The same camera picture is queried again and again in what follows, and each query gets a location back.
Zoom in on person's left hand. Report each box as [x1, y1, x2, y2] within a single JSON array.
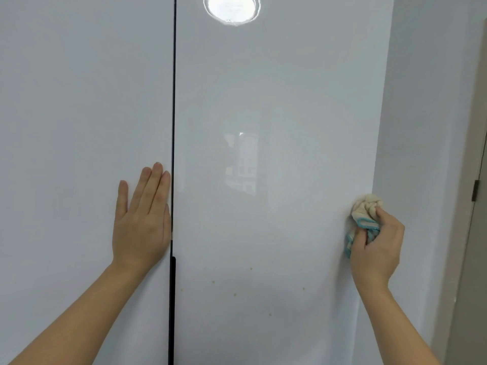
[[112, 161, 172, 270]]

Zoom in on person's left forearm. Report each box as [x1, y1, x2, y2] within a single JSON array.
[[9, 262, 153, 365]]

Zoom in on person's right forearm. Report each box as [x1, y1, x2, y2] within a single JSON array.
[[357, 283, 442, 365]]

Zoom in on black cabinet door handle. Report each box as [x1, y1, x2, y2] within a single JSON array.
[[167, 256, 177, 365]]

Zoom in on person's right hand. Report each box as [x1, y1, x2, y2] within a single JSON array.
[[349, 207, 405, 291]]

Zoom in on beige cloth with teal edge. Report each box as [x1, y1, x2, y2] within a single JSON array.
[[344, 193, 384, 259]]

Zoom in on beige room door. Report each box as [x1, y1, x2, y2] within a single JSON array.
[[443, 132, 487, 365], [430, 18, 487, 365]]

